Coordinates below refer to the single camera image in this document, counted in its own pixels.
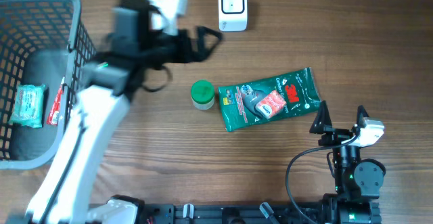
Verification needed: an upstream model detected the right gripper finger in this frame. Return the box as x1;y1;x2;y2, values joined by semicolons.
356;105;369;127
309;100;333;135

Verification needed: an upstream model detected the green 3M gloves package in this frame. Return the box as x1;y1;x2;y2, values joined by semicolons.
218;68;321;132

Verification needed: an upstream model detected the green lid plastic jar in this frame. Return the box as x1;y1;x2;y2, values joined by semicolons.
190;80;215;110

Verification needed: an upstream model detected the red white small packet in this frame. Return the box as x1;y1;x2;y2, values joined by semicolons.
255;90;286;119

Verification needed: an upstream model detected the red toothpaste tube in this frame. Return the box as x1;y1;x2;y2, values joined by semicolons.
47;77;65;126

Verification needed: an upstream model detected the light green wipes packet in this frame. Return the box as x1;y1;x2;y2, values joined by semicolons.
8;85;46;129

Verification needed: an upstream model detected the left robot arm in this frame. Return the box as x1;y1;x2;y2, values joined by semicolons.
26;0;223;223

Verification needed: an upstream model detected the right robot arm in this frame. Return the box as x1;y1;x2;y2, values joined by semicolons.
310;101;386;224

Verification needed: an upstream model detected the grey plastic shopping basket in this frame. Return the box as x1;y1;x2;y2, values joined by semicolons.
1;0;96;170

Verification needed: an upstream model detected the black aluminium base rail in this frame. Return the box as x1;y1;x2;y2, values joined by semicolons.
80;202;382;224

